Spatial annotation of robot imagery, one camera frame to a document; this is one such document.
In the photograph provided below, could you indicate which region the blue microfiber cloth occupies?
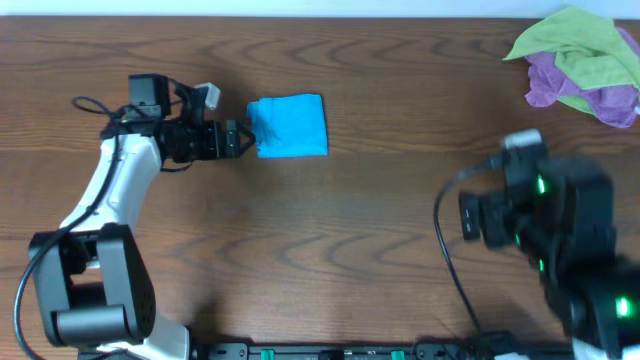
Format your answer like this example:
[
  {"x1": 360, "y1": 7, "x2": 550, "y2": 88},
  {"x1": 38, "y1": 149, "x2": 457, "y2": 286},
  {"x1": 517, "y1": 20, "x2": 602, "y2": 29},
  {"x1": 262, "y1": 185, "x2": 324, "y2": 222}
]
[{"x1": 246, "y1": 94, "x2": 329, "y2": 159}]

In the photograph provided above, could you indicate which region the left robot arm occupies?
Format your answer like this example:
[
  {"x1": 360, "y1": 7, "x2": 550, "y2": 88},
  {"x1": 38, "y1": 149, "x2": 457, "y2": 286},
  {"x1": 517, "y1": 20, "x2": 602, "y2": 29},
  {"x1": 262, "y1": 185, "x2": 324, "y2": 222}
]
[{"x1": 13, "y1": 74, "x2": 255, "y2": 359}]

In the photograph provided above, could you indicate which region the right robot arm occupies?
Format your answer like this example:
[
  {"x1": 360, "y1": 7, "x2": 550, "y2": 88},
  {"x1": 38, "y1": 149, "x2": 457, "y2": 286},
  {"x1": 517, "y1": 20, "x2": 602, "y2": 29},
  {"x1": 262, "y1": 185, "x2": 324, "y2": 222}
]
[{"x1": 458, "y1": 145, "x2": 639, "y2": 359}]

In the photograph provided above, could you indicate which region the purple microfiber cloth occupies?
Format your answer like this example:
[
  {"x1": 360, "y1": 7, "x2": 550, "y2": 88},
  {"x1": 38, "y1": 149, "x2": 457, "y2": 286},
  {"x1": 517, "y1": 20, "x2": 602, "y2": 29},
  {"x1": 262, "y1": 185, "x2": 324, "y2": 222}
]
[{"x1": 523, "y1": 27, "x2": 640, "y2": 130}]

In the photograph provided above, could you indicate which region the green microfiber cloth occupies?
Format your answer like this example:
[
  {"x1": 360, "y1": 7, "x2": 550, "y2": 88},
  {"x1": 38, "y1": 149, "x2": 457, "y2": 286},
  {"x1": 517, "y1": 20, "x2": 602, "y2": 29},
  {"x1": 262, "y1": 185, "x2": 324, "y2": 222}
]
[{"x1": 502, "y1": 6, "x2": 640, "y2": 117}]

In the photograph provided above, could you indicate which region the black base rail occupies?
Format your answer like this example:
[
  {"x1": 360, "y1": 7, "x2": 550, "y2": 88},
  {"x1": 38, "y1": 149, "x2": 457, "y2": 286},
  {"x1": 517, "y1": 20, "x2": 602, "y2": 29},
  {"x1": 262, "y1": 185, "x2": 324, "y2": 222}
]
[{"x1": 189, "y1": 341, "x2": 574, "y2": 360}]

